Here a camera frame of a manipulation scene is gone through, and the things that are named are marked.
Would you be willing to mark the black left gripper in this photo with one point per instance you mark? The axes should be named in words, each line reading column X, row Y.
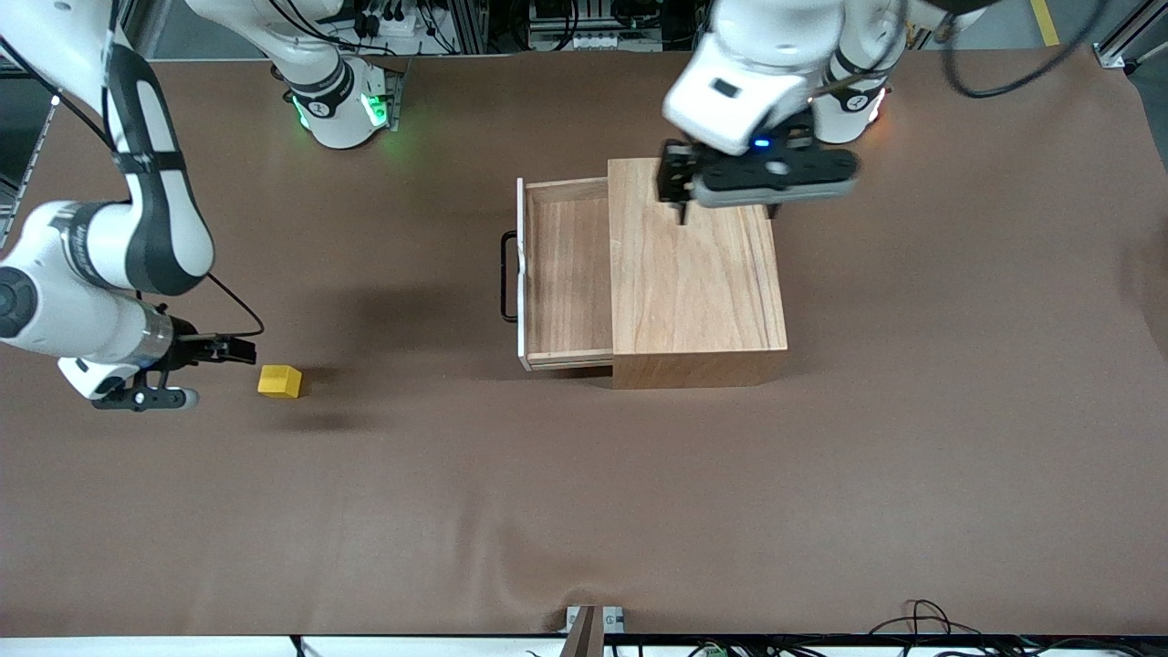
column 673, row 178

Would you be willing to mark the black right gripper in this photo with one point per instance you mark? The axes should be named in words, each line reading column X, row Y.
column 193, row 350

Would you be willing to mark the yellow cube block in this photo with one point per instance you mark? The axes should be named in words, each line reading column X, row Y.
column 278, row 381

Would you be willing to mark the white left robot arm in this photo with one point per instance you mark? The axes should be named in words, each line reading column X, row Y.
column 757, row 82

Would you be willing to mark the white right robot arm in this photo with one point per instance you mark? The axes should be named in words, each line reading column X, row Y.
column 91, row 301

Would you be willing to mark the light wooden cabinet box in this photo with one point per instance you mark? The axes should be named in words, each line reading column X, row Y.
column 693, row 292

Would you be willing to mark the white electronic device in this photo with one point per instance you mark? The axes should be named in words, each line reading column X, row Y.
column 584, row 41

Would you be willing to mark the brown table cover sheet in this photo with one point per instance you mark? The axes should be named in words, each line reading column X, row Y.
column 456, row 502

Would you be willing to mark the white power strip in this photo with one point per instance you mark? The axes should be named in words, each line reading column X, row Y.
column 397, row 26

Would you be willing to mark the aluminium frame profile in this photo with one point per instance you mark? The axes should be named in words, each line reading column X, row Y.
column 1115, row 53

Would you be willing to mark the metal table edge bracket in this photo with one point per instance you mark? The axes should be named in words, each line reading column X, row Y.
column 613, row 620

